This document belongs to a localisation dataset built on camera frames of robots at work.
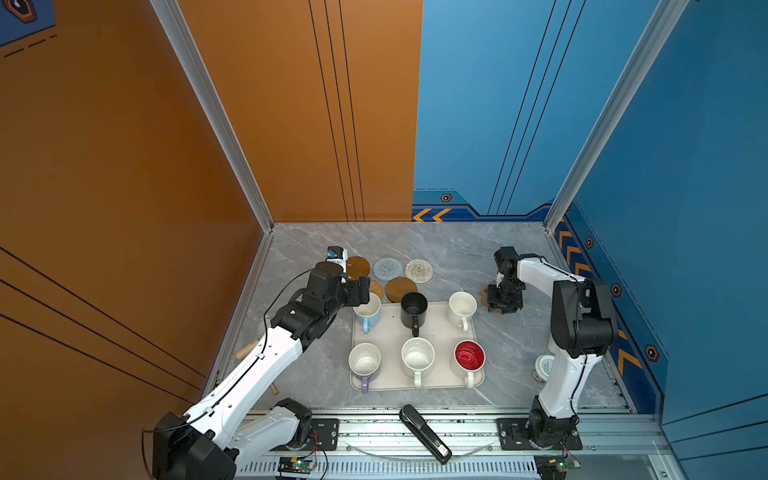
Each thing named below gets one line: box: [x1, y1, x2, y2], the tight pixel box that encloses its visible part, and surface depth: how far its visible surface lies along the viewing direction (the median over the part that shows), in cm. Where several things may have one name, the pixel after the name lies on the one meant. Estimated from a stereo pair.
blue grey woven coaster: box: [373, 258, 403, 281], surface depth 107 cm
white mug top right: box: [448, 291, 478, 332], surface depth 89 cm
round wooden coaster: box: [385, 277, 417, 303], surface depth 104 cm
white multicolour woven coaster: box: [404, 259, 433, 284], surface depth 107 cm
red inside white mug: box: [451, 340, 486, 389], surface depth 79 cm
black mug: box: [400, 292, 428, 337], surface depth 90 cm
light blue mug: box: [353, 292, 381, 334], surface depth 87 cm
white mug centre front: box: [401, 337, 436, 389], surface depth 81 cm
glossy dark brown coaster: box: [346, 256, 370, 280], surface depth 110 cm
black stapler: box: [399, 404, 453, 465], surface depth 72 cm
